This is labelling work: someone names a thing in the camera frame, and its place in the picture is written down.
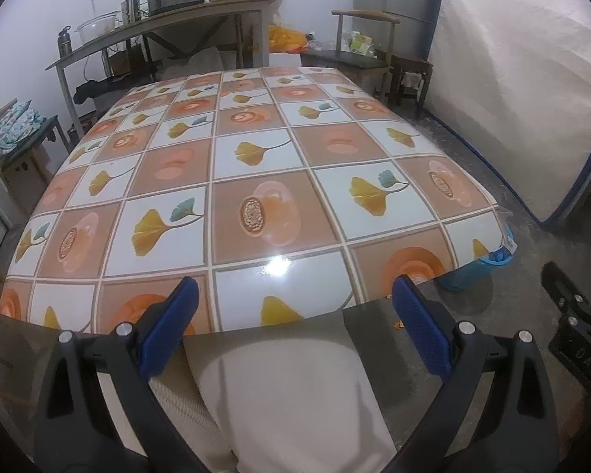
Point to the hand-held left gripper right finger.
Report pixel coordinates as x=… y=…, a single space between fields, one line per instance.
x=421 y=327

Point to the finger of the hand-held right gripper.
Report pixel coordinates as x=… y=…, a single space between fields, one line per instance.
x=588 y=313

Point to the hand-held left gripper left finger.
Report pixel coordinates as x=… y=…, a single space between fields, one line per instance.
x=170 y=327

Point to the blue mesh waste bin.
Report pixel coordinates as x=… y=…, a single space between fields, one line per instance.
x=465 y=278

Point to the person's beige trousers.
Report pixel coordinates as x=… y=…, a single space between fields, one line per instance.
x=295 y=394

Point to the plastic-wrapped mattress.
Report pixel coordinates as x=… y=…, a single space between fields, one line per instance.
x=512 y=83

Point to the chair with floral cushion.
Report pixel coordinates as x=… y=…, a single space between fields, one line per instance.
x=39 y=130

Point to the black cloth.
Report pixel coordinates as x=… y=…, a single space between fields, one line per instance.
x=108 y=89

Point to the white cloth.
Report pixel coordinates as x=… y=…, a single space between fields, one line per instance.
x=411 y=79

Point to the floral cushion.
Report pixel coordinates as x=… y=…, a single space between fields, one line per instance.
x=15 y=125

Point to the green and white box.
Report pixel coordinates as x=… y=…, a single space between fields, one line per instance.
x=362 y=43

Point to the white storage box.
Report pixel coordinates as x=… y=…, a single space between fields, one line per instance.
x=284 y=59

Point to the metal water bottle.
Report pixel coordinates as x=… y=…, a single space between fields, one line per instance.
x=65 y=42

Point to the clear glass bowl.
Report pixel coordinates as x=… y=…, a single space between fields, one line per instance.
x=98 y=27

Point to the long grey table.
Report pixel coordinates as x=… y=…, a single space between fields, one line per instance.
x=177 y=17

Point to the yellow plastic bag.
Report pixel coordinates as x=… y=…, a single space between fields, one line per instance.
x=288 y=39

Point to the light wooden armchair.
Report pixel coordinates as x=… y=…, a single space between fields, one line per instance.
x=364 y=16

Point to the steel cups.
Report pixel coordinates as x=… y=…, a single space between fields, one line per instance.
x=130 y=10

